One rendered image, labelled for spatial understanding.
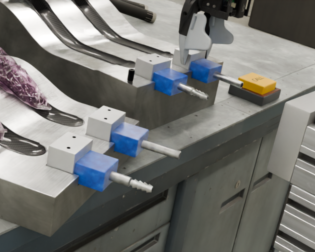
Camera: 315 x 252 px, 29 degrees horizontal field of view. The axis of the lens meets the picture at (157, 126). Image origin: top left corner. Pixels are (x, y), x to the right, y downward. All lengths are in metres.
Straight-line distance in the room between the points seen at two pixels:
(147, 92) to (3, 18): 0.32
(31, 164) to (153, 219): 0.44
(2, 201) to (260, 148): 0.85
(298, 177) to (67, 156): 0.27
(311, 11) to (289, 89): 3.71
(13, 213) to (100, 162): 0.12
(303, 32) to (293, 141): 4.41
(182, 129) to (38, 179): 0.38
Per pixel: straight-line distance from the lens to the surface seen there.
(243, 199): 1.50
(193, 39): 1.02
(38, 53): 1.07
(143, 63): 0.97
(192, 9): 1.01
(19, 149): 0.79
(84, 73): 1.00
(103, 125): 0.82
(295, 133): 0.69
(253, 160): 1.45
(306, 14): 5.07
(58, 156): 0.73
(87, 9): 1.23
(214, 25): 1.08
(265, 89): 1.23
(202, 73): 1.04
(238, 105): 1.19
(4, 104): 0.85
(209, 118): 1.10
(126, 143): 0.82
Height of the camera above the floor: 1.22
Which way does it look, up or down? 24 degrees down
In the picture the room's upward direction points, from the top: 11 degrees clockwise
